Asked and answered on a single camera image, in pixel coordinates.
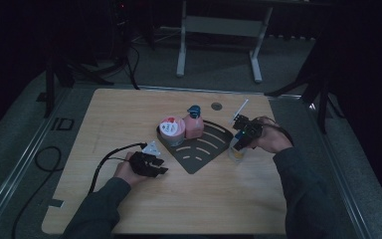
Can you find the pink pump bottle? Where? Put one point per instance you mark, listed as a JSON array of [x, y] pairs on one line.
[[194, 127]]

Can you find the black corner shelf rack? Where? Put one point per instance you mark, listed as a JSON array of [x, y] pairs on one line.
[[195, 162]]

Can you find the person's left hand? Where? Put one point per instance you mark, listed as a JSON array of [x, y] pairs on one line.
[[126, 172]]

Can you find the white metal stand frame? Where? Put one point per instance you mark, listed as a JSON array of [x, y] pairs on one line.
[[224, 26]]

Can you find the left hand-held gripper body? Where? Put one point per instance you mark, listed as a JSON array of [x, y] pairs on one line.
[[142, 164]]

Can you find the person's right hand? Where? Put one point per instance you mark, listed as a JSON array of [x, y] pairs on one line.
[[273, 139]]

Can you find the metal floor rail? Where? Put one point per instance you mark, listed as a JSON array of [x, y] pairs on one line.
[[212, 90], [20, 166], [336, 169]]

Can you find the grey table grommet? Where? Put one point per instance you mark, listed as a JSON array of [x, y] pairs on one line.
[[216, 106]]

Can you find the dark equipment with red light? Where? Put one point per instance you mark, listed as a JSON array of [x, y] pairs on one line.
[[122, 20]]

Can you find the pink jar with white lid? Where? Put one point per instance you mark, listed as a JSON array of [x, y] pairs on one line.
[[171, 127]]

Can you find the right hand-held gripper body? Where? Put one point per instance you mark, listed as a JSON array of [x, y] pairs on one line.
[[252, 128]]

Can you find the black tripod stand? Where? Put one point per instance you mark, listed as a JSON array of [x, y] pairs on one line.
[[321, 99], [49, 86]]

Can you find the grey tape piece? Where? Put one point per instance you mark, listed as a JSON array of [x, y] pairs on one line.
[[56, 202]]

